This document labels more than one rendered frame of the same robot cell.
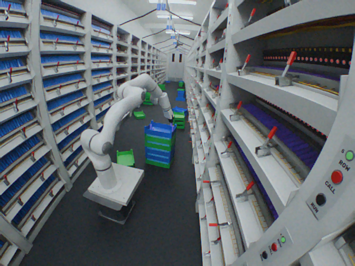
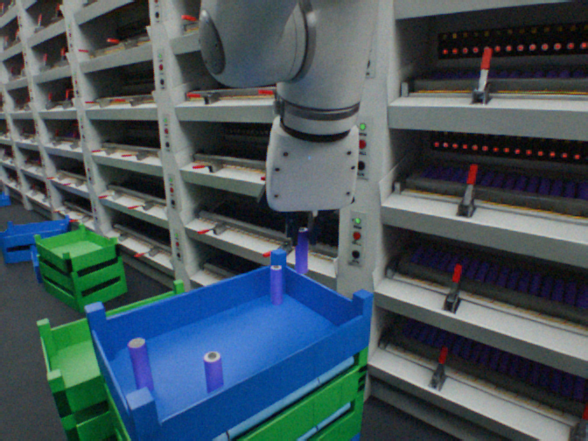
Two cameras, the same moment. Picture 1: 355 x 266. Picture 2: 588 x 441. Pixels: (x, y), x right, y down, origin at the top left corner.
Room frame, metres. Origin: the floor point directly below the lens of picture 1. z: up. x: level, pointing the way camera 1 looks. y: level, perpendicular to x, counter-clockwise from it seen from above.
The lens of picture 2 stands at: (1.14, 0.43, 0.71)
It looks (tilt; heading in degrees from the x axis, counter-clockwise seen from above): 18 degrees down; 309
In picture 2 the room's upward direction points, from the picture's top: straight up
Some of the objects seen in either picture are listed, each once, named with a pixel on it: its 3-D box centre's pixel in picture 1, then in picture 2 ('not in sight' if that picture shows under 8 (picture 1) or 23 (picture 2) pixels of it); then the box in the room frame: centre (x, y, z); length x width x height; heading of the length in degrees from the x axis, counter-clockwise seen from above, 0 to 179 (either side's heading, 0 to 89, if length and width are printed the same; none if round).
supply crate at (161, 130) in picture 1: (160, 128); (233, 328); (1.45, 0.18, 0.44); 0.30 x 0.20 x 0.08; 78
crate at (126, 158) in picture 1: (125, 159); not in sight; (1.36, 0.59, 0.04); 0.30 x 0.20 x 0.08; 23
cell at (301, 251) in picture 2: not in sight; (301, 249); (1.43, 0.07, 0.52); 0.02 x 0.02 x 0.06
